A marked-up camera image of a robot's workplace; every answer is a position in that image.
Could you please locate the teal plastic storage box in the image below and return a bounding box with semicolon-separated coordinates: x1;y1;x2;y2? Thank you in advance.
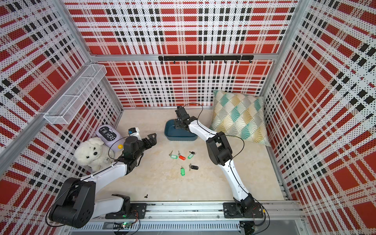
164;119;198;141

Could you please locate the black key with green tag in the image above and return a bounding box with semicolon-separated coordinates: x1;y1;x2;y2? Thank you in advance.
188;151;196;159

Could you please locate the key with red tag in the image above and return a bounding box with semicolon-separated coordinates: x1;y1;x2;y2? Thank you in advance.
178;152;186;161

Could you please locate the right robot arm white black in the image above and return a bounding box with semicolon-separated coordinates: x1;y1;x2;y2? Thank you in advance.
174;106;255;215

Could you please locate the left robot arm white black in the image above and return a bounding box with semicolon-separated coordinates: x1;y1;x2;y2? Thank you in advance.
45;133;157;228

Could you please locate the purple clock with yellow knob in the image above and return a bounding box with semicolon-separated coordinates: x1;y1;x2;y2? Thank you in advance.
96;125;124;152

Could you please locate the white plush bear toy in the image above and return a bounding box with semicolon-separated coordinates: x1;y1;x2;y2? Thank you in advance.
74;137;115;172

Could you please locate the patterned green yellow pillow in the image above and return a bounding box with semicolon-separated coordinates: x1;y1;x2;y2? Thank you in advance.
210;90;271;146

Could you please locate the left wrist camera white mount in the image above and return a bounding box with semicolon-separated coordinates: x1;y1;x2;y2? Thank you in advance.
128;127;142;140

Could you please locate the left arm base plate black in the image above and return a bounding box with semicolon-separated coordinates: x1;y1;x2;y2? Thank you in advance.
105;203;147;219

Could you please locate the black wall hook rail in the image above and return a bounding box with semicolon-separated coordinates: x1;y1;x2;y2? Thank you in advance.
158;55;254;63

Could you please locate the white wire mesh shelf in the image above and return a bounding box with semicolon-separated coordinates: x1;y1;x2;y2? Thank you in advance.
44;64;106;124

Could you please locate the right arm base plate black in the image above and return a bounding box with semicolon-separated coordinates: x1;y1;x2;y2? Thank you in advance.
222;202;264;218

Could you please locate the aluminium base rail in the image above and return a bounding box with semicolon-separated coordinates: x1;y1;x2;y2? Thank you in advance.
66;201;303;221

